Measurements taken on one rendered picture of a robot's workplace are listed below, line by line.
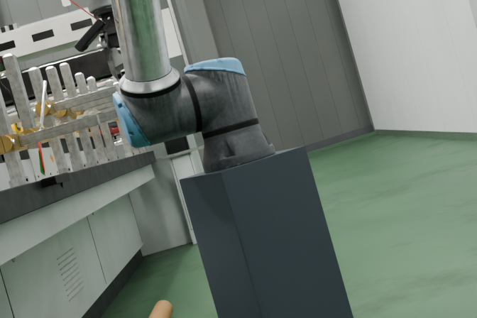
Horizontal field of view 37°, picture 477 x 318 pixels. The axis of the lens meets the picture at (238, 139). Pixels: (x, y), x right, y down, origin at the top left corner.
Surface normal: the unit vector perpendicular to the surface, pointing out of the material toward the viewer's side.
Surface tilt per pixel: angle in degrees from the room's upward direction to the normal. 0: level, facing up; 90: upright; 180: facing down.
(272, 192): 90
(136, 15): 119
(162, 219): 90
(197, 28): 90
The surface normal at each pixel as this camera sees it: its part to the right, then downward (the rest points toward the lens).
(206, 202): -0.84, 0.25
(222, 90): 0.22, -0.09
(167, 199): 0.00, 0.02
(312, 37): 0.47, -0.12
